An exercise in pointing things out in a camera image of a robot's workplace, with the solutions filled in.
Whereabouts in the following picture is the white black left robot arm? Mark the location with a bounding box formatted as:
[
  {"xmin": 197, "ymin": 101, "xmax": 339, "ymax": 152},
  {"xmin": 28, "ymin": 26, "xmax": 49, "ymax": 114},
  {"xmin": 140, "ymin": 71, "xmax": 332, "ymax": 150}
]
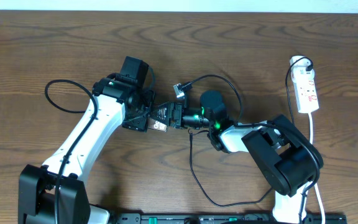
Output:
[{"xmin": 18, "ymin": 56, "xmax": 155, "ymax": 223}]

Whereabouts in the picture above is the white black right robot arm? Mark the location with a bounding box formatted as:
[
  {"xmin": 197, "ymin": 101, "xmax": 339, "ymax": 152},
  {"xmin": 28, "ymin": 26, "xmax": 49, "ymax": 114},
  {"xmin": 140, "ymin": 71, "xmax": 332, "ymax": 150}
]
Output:
[{"xmin": 150, "ymin": 90, "xmax": 323, "ymax": 223}]

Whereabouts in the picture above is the white USB charger adapter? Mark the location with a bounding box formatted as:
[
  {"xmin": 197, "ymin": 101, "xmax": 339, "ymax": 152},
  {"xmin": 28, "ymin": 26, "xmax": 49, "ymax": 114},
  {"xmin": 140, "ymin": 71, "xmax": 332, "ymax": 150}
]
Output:
[{"xmin": 290, "ymin": 55, "xmax": 314, "ymax": 72}]

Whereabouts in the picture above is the white power strip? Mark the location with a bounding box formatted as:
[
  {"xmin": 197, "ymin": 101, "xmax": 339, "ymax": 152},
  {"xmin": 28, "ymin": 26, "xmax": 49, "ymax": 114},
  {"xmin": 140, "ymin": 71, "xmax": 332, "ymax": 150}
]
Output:
[{"xmin": 291, "ymin": 67, "xmax": 319, "ymax": 114}]

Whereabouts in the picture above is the black charging cable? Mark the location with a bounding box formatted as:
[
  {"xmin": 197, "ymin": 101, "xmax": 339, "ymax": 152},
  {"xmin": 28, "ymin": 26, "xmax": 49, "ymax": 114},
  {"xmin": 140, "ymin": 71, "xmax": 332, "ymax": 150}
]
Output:
[{"xmin": 186, "ymin": 56, "xmax": 314, "ymax": 208}]

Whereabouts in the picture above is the white power strip cord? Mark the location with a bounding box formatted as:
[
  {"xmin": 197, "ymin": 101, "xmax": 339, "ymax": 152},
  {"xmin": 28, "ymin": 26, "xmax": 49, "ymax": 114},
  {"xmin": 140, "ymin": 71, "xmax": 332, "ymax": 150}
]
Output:
[{"xmin": 308, "ymin": 112, "xmax": 326, "ymax": 224}]

